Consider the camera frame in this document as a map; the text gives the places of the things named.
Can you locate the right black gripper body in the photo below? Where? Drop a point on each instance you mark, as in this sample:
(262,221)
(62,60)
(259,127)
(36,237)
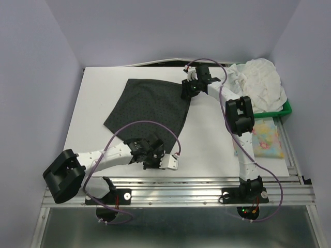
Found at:
(192,88)

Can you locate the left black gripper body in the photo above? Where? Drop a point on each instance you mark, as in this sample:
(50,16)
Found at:
(153,160)

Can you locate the dark grey dotted skirt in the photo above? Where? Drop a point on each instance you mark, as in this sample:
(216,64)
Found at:
(153,100)

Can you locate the floral pastel skirt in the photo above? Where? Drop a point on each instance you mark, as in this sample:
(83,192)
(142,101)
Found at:
(265,140)

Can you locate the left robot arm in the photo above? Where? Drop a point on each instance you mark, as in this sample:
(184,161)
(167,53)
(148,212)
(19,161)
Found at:
(69,171)

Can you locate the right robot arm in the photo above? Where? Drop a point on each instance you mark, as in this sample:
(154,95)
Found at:
(239,121)

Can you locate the white skirt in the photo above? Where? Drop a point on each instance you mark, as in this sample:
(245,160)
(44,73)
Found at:
(259,80)

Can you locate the green plastic basket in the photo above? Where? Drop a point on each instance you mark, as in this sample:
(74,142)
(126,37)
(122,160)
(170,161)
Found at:
(285,111)

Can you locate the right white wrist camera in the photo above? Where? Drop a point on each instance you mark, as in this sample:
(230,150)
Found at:
(191,73)

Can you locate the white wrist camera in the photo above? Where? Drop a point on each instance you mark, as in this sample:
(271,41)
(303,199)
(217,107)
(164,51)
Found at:
(191,73)
(169,161)

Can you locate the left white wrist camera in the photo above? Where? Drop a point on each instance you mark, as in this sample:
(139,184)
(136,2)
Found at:
(169,161)

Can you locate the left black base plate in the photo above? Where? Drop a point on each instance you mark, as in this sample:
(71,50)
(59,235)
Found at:
(111,197)

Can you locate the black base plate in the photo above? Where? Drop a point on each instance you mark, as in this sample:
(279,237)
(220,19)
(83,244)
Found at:
(111,197)
(235,196)

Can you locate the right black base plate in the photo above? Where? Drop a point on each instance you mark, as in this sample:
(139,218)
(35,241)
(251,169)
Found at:
(235,196)

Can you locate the aluminium rail frame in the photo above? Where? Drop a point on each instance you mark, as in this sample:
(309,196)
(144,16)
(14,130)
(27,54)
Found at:
(186,212)

